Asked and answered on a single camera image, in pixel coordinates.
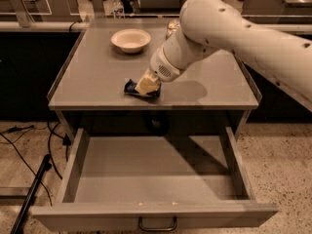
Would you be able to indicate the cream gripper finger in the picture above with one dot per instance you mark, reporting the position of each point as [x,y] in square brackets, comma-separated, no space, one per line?
[148,83]

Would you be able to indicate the grey cabinet table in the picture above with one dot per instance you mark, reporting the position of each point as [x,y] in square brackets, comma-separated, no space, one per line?
[95,76]

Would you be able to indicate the clear plastic water bottle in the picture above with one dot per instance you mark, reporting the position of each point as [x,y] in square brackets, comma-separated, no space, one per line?
[118,9]

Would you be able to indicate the metal drawer handle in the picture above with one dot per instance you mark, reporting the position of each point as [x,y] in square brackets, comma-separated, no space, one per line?
[157,225]

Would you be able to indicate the white bowl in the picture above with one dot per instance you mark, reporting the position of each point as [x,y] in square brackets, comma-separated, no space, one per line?
[131,41]

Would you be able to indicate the black pole on floor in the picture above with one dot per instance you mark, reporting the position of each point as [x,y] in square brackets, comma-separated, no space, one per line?
[19,223]

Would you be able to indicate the blue rxbar blueberry wrapper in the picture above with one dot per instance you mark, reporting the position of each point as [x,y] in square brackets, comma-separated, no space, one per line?
[130,89]

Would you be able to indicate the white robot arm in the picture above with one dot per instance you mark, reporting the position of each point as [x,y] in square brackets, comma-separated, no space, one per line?
[206,26]

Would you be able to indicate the grey open top drawer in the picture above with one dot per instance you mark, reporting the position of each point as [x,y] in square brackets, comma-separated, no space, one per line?
[111,181]

